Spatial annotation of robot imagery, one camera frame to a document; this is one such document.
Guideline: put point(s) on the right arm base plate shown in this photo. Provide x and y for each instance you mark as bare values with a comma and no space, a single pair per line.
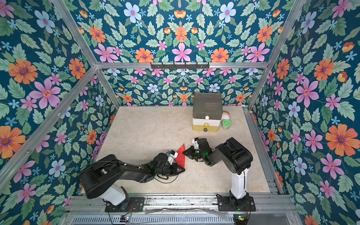
231,204

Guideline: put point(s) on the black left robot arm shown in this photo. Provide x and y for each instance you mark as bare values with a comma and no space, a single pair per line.
98,179

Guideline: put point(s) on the small circuit board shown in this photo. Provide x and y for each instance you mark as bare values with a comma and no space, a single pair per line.
238,217
124,218

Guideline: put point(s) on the black hook rail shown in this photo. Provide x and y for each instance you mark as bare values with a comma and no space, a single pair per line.
175,66

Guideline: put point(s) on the aluminium front rail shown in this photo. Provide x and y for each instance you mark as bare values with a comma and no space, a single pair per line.
266,203

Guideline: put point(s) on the small circuit board left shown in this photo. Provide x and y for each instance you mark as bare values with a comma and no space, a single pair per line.
124,218

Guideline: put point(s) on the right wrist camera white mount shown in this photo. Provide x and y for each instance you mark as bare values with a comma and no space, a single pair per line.
195,143

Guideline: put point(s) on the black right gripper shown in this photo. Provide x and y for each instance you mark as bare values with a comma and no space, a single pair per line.
194,152

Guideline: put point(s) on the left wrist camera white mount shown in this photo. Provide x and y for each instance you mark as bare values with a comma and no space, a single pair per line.
172,155

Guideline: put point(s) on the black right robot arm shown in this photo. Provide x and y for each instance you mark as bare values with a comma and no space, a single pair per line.
235,156

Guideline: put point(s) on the green lidded jar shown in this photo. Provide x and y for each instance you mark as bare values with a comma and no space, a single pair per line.
226,124

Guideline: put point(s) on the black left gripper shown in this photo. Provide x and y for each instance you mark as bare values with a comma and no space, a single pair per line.
180,168

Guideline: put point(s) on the small three-drawer cabinet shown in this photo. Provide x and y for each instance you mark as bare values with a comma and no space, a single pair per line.
207,112

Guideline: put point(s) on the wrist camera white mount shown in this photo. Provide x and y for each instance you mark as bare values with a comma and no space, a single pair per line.
195,143
172,155

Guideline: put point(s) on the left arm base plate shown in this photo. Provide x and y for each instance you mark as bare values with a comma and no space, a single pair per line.
133,204

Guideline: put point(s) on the white orange object behind cabinet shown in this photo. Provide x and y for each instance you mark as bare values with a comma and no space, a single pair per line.
225,115

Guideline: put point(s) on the small circuit board right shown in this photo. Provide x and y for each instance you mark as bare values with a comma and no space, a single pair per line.
238,217

